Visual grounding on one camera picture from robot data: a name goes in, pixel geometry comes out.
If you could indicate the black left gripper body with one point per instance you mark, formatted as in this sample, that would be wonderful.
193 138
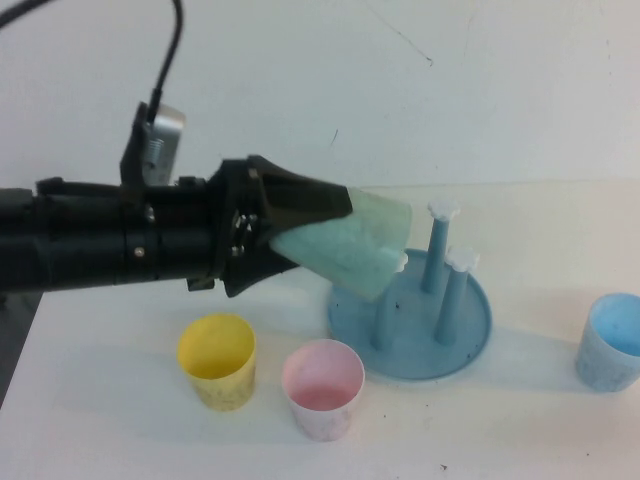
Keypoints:
232 200

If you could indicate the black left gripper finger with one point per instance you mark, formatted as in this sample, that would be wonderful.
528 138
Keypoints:
305 200
255 272

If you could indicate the green plastic cup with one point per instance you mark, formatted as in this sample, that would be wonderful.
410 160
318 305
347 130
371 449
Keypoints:
340 245

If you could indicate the yellow plastic cup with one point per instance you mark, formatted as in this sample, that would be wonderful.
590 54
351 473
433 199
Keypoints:
225 385

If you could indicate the pink plastic cup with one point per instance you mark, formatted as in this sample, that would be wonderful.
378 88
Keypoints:
325 415

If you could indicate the blue cup stand white caps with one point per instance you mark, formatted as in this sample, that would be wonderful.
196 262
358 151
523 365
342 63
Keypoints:
415 355

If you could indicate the blue plastic cup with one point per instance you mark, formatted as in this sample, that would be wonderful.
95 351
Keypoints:
600 370

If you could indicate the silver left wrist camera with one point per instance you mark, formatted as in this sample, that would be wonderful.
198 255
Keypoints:
165 130

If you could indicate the black left camera bracket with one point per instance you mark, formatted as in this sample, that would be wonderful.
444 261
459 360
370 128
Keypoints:
131 155

